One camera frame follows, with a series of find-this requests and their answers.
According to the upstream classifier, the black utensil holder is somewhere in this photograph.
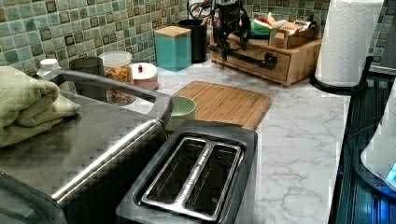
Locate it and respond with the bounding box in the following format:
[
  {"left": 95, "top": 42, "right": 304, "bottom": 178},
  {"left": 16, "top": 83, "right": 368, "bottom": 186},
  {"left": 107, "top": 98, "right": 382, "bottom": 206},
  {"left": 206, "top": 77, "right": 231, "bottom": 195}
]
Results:
[{"left": 178, "top": 20, "right": 207, "bottom": 63}]

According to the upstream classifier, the teal plate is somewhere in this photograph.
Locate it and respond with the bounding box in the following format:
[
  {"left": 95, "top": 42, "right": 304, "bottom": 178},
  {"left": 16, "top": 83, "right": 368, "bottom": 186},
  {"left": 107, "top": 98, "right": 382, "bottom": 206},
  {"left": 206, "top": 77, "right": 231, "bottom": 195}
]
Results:
[{"left": 250, "top": 30, "right": 270, "bottom": 39}]

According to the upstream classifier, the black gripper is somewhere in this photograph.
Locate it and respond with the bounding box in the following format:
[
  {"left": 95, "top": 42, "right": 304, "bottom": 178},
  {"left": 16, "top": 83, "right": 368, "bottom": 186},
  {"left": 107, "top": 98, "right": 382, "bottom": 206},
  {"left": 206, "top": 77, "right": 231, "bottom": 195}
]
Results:
[{"left": 214, "top": 0, "right": 251, "bottom": 61}]

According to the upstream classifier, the folded green towel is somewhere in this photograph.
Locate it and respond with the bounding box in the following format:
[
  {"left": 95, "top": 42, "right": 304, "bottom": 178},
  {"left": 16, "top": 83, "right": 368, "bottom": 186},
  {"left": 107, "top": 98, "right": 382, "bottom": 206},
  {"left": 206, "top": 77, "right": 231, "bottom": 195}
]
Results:
[{"left": 0, "top": 66, "right": 79, "bottom": 147}]

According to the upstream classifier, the watermelon slice toy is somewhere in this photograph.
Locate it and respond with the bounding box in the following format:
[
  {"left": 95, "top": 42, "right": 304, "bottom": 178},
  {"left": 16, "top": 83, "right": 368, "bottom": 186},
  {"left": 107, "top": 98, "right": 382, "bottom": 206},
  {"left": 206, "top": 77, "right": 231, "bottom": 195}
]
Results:
[{"left": 251, "top": 18, "right": 272, "bottom": 34}]

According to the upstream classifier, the glass jar with cereal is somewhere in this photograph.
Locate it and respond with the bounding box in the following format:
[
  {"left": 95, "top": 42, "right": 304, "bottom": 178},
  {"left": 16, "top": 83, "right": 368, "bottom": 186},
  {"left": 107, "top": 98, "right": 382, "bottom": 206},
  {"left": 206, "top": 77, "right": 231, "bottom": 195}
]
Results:
[{"left": 99, "top": 51, "right": 135, "bottom": 105}]

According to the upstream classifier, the wooden drawer with black handle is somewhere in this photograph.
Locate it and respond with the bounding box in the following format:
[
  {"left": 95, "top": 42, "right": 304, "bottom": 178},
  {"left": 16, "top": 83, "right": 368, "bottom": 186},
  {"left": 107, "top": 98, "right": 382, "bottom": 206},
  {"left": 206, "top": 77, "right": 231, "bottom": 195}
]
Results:
[{"left": 209, "top": 35, "right": 290, "bottom": 82}]

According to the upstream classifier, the bamboo cutting board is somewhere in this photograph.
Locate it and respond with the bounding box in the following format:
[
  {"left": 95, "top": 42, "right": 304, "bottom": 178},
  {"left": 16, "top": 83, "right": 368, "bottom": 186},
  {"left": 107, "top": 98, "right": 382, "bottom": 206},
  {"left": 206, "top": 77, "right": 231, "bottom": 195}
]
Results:
[{"left": 175, "top": 80, "right": 271, "bottom": 131}]

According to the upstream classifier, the wooden tea bag organizer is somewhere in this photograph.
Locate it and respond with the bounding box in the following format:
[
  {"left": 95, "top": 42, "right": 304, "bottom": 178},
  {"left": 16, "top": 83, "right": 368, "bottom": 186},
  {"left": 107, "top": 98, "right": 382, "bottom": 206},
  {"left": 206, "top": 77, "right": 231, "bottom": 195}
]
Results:
[{"left": 269, "top": 21, "right": 320, "bottom": 49}]

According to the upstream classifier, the pink pot with white lid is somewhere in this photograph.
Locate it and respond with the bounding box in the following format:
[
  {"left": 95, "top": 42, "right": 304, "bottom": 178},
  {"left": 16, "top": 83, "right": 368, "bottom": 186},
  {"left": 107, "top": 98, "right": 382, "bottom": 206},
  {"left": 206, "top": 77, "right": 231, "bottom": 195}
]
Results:
[{"left": 131, "top": 63, "right": 158, "bottom": 90}]

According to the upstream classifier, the wooden drawer box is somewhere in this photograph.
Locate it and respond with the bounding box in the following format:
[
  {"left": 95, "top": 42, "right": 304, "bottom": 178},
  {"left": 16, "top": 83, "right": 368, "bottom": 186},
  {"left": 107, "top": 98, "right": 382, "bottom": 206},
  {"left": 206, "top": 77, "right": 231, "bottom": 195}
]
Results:
[{"left": 209, "top": 28, "right": 322, "bottom": 87}]

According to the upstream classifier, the light green bowl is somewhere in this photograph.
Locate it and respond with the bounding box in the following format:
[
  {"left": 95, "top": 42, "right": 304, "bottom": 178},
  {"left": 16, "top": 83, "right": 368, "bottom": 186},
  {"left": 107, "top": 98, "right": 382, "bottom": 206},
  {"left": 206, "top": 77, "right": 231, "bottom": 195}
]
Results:
[{"left": 166, "top": 96, "right": 196, "bottom": 132}]

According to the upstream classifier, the teal canister with wooden lid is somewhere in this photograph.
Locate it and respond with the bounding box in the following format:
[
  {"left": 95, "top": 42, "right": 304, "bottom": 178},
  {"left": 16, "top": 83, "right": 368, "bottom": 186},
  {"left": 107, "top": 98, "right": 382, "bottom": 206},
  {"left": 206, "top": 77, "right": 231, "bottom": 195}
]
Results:
[{"left": 154, "top": 26, "right": 191, "bottom": 72}]

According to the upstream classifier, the black paper towel holder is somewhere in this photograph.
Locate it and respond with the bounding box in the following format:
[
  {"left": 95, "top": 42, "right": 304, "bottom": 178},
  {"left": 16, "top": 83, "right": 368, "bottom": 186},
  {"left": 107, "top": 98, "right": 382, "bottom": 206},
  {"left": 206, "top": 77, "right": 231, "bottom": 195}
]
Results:
[{"left": 309, "top": 56, "right": 374, "bottom": 96}]

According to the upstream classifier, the stainless steel toaster oven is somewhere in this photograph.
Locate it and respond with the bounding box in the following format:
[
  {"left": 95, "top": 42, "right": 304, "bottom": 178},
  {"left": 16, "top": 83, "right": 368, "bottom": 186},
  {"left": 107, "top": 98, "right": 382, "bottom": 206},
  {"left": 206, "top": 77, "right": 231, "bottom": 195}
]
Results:
[{"left": 1, "top": 69, "right": 173, "bottom": 224}]

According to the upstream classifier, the white capped bottle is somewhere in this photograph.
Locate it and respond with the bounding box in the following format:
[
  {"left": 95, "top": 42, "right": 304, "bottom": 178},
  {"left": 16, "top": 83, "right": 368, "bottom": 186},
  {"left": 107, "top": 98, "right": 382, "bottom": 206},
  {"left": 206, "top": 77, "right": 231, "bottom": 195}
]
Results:
[{"left": 36, "top": 59, "right": 60, "bottom": 77}]

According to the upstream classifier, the white paper towel roll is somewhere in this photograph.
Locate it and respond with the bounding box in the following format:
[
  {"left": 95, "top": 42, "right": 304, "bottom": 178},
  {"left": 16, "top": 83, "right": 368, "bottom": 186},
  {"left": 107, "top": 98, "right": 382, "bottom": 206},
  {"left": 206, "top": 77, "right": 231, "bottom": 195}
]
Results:
[{"left": 315, "top": 0, "right": 385, "bottom": 87}]

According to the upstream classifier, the dark grey canister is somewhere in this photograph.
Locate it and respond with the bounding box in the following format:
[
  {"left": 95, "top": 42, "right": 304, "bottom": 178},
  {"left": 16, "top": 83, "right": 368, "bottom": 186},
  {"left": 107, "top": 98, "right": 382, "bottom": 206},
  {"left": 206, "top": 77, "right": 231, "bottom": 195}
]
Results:
[{"left": 69, "top": 57, "right": 106, "bottom": 102}]

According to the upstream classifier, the black two-slot toaster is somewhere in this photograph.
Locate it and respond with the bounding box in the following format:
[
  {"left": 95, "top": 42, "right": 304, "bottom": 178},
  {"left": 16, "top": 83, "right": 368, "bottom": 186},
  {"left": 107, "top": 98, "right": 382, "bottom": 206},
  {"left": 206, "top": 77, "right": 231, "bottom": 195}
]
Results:
[{"left": 116, "top": 120, "right": 258, "bottom": 224}]

